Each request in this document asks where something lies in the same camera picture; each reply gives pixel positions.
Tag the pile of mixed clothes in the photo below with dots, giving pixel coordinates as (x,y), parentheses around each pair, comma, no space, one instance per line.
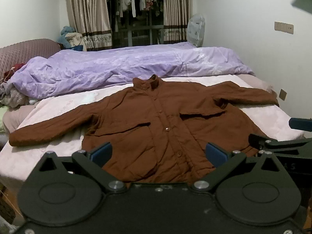
(14,95)

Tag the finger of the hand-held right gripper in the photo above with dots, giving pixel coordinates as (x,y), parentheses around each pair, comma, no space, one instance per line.
(287,146)
(301,124)

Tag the brown button jacket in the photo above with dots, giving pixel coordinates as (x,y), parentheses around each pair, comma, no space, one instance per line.
(146,126)

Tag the purple duvet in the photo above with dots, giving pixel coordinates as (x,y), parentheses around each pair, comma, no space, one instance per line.
(109,68)

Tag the beige wall switch plate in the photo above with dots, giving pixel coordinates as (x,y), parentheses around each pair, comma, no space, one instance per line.
(284,27)

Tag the pink quilted headboard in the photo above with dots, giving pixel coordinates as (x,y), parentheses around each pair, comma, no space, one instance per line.
(24,51)

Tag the balcony window frame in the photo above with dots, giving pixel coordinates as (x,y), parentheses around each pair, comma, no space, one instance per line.
(136,36)

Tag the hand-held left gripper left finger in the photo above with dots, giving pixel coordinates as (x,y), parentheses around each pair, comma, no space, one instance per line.
(102,154)

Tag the wooden cabinet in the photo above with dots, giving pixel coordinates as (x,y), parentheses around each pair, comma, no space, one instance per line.
(6,207)

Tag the row of hanging laundry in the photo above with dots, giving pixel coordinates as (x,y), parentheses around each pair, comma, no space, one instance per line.
(125,2)

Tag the beige wall socket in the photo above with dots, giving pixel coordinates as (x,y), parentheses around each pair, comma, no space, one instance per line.
(282,94)

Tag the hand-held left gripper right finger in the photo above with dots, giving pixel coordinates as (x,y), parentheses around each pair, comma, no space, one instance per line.
(215,154)

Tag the cream plush toy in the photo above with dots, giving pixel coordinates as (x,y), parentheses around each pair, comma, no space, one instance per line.
(76,40)

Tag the beige striped curtain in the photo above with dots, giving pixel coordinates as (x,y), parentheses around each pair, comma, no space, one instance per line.
(90,17)
(175,9)

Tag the plastic covered standing fan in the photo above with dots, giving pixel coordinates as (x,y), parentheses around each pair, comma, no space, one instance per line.
(196,29)

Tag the pink printed bed sheet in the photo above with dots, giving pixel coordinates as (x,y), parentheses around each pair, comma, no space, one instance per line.
(48,112)

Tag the blue plush toy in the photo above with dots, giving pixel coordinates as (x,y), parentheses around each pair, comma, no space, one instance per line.
(64,34)

